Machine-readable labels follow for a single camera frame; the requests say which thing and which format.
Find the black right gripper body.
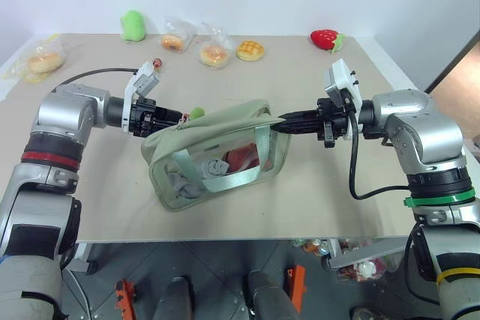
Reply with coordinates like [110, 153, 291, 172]
[316, 97, 353, 148]

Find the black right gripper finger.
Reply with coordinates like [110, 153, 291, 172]
[279, 109, 320, 123]
[274, 120, 320, 136]

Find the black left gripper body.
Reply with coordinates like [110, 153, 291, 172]
[130, 98, 159, 138]

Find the green pouch with clear side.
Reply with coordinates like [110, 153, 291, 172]
[140, 98, 293, 213]

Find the red strawberry plush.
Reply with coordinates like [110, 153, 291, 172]
[309, 28, 345, 54]

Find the green plush toy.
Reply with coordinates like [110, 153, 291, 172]
[119, 10, 147, 42]

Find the red cloth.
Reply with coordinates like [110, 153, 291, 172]
[223, 142, 273, 174]

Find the grey cloth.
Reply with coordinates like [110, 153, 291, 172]
[170, 158, 230, 200]

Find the bagged round bun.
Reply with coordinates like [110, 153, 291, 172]
[192, 22, 236, 71]

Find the pineapple bun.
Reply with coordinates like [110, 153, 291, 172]
[235, 40, 266, 62]

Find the bagged bread in yellow bag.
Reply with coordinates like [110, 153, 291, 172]
[1, 33, 68, 84]

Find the cluster of drink bottles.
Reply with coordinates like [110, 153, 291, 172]
[289, 238, 332, 258]

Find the clear bin of toys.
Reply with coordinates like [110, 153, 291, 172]
[334, 238, 405, 284]

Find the orange clamp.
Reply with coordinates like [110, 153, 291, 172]
[115, 278, 137, 320]
[286, 264, 308, 314]

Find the dark rounded shape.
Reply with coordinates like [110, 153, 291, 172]
[244, 271, 298, 320]
[156, 276, 197, 320]

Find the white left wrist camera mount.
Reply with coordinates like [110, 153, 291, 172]
[121, 60, 163, 134]

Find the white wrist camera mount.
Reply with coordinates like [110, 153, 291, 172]
[121, 60, 163, 134]
[324, 58, 363, 142]

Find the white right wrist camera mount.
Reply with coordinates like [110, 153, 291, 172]
[324, 58, 363, 142]

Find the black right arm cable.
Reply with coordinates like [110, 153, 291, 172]
[346, 109, 412, 200]

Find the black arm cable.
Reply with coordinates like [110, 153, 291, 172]
[346, 109, 412, 200]
[55, 67, 142, 93]

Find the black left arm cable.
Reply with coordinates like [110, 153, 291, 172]
[55, 67, 142, 93]

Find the bagged ring donut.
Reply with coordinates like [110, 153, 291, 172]
[161, 16, 197, 55]

